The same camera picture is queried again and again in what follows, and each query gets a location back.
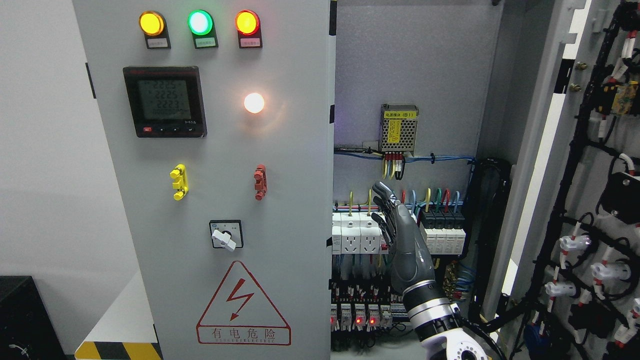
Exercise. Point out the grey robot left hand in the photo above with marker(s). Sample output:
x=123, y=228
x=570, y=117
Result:
x=412, y=262

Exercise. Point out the brass right ground bar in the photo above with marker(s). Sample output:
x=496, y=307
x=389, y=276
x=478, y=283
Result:
x=450, y=280

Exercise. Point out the red electric hazard warning sticker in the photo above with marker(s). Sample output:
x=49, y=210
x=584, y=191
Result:
x=241, y=313

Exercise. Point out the grey cabinet door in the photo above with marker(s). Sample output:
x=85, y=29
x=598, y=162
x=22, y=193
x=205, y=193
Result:
x=565, y=278
x=290, y=62

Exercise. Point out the metal mesh power supply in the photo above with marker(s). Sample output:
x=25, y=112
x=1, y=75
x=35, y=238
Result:
x=398, y=128

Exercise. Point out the black surge protector module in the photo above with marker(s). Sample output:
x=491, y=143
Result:
x=443, y=237

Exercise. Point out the yellow indicator light left door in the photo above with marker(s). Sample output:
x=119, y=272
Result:
x=151, y=23

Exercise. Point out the white socket breaker row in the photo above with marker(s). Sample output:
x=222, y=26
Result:
x=357, y=234

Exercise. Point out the lower relay terminal row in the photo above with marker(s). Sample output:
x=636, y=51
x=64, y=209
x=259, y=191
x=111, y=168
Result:
x=369, y=305

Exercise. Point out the red indicator light left door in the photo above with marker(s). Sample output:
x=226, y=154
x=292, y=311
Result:
x=247, y=22

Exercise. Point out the yellow terminal connector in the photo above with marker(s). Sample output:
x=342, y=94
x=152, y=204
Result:
x=180, y=182

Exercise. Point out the white rotary selector switch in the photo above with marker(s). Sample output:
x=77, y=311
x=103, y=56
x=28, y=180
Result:
x=226, y=234

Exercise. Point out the red terminal connector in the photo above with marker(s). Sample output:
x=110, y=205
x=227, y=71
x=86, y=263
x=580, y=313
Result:
x=260, y=182

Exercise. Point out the green indicator light left door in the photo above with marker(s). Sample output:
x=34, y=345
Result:
x=200, y=22

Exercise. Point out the white glowing indicator light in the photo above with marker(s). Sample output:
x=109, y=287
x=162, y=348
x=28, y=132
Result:
x=254, y=103

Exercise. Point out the black digital power meter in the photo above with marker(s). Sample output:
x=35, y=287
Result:
x=166, y=101

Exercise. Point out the black box on floor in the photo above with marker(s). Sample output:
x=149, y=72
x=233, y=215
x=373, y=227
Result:
x=26, y=332

